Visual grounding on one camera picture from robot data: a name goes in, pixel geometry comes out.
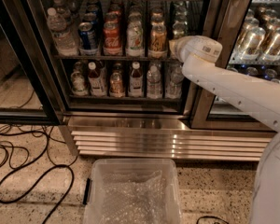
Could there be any red juice bottle white cap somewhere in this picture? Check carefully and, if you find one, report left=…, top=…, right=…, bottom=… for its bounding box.
left=88, top=62, right=106, bottom=97

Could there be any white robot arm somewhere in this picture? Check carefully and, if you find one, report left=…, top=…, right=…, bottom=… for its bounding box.
left=170, top=35, right=280, bottom=224

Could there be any black floor cable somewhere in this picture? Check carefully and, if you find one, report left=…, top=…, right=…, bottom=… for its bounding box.
left=0, top=123, right=78, bottom=224

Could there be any orange can bottom shelf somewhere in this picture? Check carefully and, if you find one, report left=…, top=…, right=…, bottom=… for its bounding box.
left=109, top=72, right=125, bottom=97

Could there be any stainless steel fridge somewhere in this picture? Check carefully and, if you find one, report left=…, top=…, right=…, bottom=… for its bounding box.
left=27, top=0, right=276, bottom=161

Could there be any white green 7up can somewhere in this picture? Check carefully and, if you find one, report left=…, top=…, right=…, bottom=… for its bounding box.
left=126, top=21, right=144, bottom=57

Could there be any dark tea bottle white cap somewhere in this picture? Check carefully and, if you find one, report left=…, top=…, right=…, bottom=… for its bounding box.
left=129, top=62, right=144, bottom=97

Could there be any open glass fridge door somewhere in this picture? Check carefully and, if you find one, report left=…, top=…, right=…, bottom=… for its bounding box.
left=0, top=0, right=63, bottom=125

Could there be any blue pepsi can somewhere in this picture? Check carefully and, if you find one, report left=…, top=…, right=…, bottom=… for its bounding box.
left=78, top=22, right=99, bottom=55

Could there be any bubble wrap sheet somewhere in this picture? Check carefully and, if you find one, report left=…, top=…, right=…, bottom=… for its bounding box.
left=99, top=171, right=166, bottom=224

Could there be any black cable bottom edge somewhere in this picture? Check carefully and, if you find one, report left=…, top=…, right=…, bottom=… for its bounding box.
left=195, top=215, right=231, bottom=224

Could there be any clear water bottle middle shelf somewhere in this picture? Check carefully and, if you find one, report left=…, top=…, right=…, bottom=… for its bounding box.
left=47, top=7, right=78, bottom=56

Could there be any clear jar bottom shelf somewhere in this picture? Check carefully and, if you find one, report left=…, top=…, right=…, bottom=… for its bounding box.
left=71, top=71, right=89, bottom=96

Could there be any clear plastic storage bin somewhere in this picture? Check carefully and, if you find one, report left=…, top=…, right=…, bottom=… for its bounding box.
left=83, top=159, right=183, bottom=224

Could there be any red coca cola can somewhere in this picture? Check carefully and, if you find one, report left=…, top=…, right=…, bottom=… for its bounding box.
left=104, top=21, right=122, bottom=55

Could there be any gold brown soda can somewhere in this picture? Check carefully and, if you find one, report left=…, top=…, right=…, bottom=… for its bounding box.
left=148, top=24, right=167, bottom=59

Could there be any green soda can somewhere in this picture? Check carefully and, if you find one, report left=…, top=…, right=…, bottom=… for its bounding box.
left=174, top=15, right=189, bottom=25
left=173, top=24, right=187, bottom=39

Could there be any green soda can front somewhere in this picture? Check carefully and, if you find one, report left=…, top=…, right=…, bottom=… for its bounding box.
left=173, top=24, right=187, bottom=39

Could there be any right glass fridge door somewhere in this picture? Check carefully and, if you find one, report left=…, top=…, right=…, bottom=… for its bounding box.
left=190, top=0, right=280, bottom=133

